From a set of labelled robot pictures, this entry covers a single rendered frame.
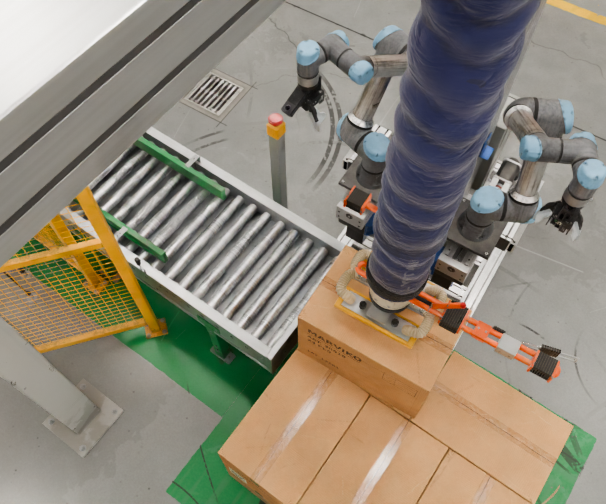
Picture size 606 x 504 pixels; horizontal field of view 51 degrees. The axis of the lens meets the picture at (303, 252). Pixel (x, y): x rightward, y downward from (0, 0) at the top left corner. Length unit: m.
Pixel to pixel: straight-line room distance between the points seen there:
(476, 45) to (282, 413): 1.97
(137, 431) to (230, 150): 1.87
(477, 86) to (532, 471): 1.96
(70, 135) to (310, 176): 3.69
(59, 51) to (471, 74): 1.05
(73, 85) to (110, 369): 3.27
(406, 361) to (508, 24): 1.56
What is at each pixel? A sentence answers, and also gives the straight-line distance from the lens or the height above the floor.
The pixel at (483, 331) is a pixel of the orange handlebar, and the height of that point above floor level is 1.19.
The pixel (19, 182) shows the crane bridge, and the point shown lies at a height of 3.00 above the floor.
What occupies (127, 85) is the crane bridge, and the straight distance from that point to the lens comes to 0.46.
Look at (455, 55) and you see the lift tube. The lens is 1.34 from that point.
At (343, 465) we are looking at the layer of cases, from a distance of 2.83.
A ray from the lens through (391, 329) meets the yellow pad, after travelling 2.45.
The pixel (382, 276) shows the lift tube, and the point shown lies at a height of 1.40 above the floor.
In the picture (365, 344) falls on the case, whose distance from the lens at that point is 2.56.
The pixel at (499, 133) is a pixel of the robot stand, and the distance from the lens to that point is 2.89.
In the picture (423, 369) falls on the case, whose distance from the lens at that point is 2.55.
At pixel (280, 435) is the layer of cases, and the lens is 2.85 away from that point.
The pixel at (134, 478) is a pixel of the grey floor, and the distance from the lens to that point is 3.47.
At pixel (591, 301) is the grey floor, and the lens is 4.01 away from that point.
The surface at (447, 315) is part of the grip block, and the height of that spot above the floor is 1.20.
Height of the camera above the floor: 3.32
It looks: 61 degrees down
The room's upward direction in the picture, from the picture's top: straight up
